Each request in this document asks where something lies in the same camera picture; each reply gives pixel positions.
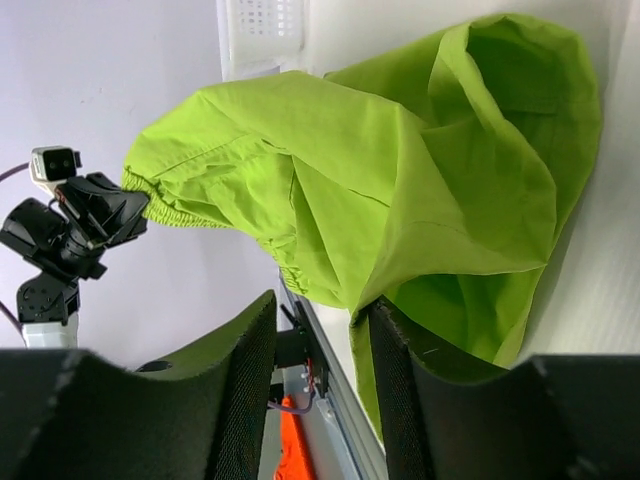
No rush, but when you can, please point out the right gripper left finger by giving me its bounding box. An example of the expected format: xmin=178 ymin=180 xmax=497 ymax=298
xmin=1 ymin=291 xmax=277 ymax=479

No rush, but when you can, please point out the white plastic basket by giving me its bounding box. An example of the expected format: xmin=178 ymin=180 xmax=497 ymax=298
xmin=216 ymin=0 xmax=307 ymax=81

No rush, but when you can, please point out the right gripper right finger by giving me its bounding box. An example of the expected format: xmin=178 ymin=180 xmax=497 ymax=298
xmin=368 ymin=298 xmax=639 ymax=479

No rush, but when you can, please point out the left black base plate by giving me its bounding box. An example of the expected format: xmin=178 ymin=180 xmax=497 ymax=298
xmin=274 ymin=300 xmax=330 ymax=398

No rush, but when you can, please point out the orange object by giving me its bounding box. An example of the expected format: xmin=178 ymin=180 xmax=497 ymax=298
xmin=273 ymin=412 xmax=316 ymax=480

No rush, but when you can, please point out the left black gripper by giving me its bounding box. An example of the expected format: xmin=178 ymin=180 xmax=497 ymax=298
xmin=1 ymin=172 xmax=150 ymax=280

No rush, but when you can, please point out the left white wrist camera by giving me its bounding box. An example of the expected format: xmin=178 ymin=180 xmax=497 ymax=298
xmin=29 ymin=145 xmax=82 ymax=196

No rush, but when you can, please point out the aluminium mounting rail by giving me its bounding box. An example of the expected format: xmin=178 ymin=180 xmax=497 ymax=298
xmin=277 ymin=285 xmax=388 ymax=479

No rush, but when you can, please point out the lime green cloth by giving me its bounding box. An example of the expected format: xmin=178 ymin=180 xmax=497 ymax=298
xmin=122 ymin=13 xmax=602 ymax=426

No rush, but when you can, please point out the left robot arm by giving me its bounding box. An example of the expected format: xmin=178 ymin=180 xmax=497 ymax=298
xmin=1 ymin=172 xmax=150 ymax=349

